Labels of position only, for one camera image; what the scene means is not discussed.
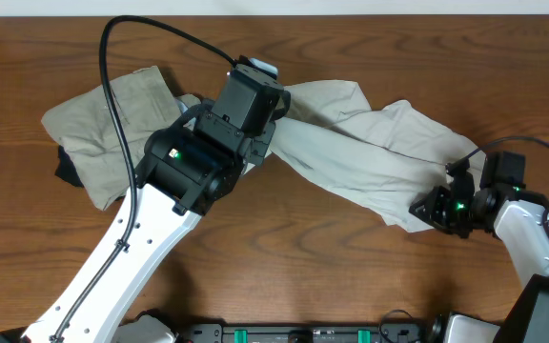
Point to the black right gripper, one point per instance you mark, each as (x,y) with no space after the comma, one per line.
(433,212)

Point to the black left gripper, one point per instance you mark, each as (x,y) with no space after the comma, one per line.
(265,144)

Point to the light grey t-shirt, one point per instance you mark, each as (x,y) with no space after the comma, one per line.
(382,160)

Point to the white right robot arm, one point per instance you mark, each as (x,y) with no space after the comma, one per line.
(520,220)

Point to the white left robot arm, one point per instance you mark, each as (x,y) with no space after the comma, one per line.
(186,168)

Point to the folded khaki shorts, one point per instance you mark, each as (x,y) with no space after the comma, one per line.
(84,128)

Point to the black garment under shorts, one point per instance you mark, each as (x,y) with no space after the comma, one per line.
(66,170)

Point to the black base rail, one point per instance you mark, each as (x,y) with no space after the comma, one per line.
(407,330)

